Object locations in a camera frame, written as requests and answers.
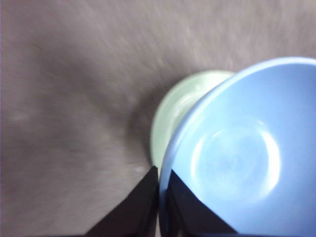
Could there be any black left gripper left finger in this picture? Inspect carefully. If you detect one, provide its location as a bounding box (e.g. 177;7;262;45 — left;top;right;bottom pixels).
58;166;159;237

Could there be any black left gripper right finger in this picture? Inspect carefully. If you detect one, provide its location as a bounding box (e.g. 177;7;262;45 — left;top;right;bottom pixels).
167;169;237;237

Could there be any blue bowl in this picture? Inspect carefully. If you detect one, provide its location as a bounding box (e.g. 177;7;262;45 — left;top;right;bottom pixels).
158;56;316;237

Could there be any green plate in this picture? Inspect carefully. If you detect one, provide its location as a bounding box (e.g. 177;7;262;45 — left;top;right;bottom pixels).
150;70;235;173

